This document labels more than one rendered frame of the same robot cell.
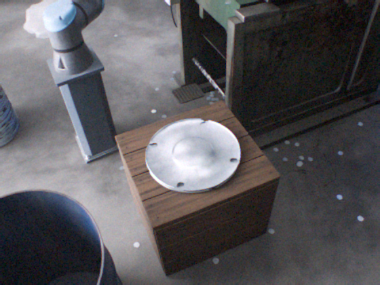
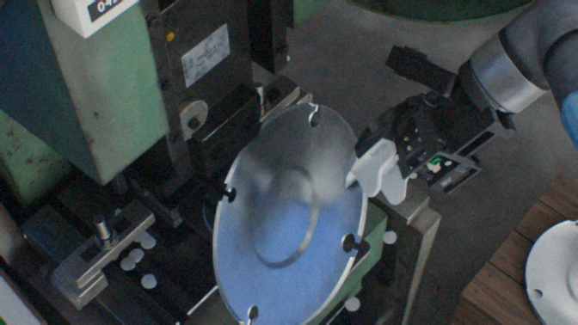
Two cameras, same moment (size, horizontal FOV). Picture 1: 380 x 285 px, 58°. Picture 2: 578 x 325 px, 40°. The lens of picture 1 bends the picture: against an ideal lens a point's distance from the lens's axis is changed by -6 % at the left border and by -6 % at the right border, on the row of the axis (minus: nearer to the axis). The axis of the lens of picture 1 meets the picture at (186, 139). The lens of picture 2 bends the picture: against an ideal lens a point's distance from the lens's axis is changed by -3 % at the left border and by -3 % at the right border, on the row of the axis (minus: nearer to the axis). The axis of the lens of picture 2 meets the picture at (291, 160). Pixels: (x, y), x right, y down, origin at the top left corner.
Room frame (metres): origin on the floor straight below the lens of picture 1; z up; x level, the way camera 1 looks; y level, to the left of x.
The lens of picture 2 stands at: (1.56, 0.31, 1.74)
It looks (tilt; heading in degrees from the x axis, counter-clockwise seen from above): 55 degrees down; 243
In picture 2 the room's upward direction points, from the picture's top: 1 degrees counter-clockwise
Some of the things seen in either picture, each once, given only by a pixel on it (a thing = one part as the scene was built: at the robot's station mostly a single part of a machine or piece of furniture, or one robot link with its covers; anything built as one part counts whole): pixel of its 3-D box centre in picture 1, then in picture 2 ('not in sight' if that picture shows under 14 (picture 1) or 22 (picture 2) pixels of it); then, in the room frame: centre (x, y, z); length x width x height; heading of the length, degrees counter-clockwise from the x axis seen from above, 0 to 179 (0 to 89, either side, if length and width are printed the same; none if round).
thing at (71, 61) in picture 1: (70, 52); not in sight; (1.15, 0.40, 0.50); 0.15 x 0.15 x 0.10
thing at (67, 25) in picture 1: (63, 23); not in sight; (1.15, 0.40, 0.62); 0.13 x 0.12 x 0.14; 155
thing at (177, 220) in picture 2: not in sight; (188, 169); (1.39, -0.37, 0.76); 0.15 x 0.09 x 0.05; 20
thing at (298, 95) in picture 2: not in sight; (263, 102); (1.23, -0.43, 0.76); 0.17 x 0.06 x 0.10; 20
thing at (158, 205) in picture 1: (194, 187); (572, 322); (0.73, -0.02, 0.18); 0.40 x 0.38 x 0.35; 110
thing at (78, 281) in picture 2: not in sight; (101, 242); (1.55, -0.31, 0.76); 0.17 x 0.06 x 0.10; 20
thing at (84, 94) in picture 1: (87, 106); not in sight; (1.15, 0.40, 0.23); 0.19 x 0.19 x 0.45; 24
